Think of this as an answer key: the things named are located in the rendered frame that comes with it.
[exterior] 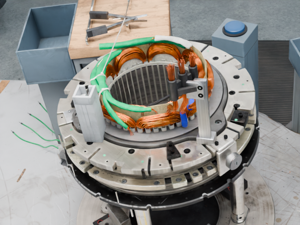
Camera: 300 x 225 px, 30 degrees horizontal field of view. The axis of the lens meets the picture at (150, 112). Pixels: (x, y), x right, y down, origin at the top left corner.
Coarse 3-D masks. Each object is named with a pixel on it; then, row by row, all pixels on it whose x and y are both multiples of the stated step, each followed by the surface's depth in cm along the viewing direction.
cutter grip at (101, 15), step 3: (90, 12) 113; (93, 12) 113; (96, 12) 112; (99, 12) 112; (102, 12) 112; (105, 12) 112; (90, 15) 113; (93, 15) 113; (96, 15) 113; (99, 15) 113; (102, 15) 112; (105, 15) 112; (90, 18) 114; (93, 18) 113; (96, 18) 113; (99, 18) 113; (102, 18) 113; (105, 18) 113; (108, 18) 113
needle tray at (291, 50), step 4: (292, 40) 102; (296, 40) 102; (292, 44) 101; (296, 44) 103; (292, 48) 101; (296, 48) 100; (292, 52) 102; (296, 52) 99; (292, 56) 102; (296, 56) 100; (292, 60) 103; (296, 60) 100; (292, 64) 103; (296, 64) 101; (296, 68) 101; (296, 72) 102
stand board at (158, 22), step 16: (80, 0) 123; (96, 0) 122; (112, 0) 121; (144, 0) 119; (160, 0) 118; (80, 16) 118; (160, 16) 114; (80, 32) 113; (112, 32) 112; (144, 32) 110; (160, 32) 109; (80, 48) 109; (96, 48) 109
